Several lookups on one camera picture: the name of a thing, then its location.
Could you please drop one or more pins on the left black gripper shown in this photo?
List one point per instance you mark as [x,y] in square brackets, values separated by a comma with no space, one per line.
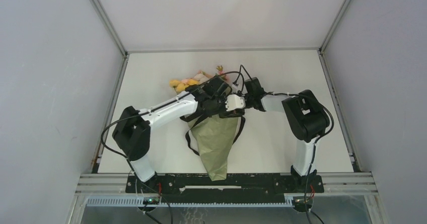
[223,109]

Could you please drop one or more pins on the black printed ribbon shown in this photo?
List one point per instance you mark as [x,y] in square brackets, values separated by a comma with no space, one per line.
[212,137]

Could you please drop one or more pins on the pink rose stem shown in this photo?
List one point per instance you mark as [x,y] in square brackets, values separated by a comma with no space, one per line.
[220,71]

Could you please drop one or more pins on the yellow flower stem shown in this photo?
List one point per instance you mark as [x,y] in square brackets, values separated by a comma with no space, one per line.
[181,85]

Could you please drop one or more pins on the green orange wrapping paper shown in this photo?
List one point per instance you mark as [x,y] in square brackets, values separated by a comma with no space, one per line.
[216,168]

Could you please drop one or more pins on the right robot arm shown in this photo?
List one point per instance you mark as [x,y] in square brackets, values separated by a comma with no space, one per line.
[309,121]

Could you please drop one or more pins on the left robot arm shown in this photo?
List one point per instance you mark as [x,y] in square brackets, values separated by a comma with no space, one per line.
[132,132]

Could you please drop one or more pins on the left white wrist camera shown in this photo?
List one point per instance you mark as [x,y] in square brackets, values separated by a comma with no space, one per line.
[233,102]

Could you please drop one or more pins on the black mounting rail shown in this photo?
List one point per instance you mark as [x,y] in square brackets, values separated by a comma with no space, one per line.
[261,188]

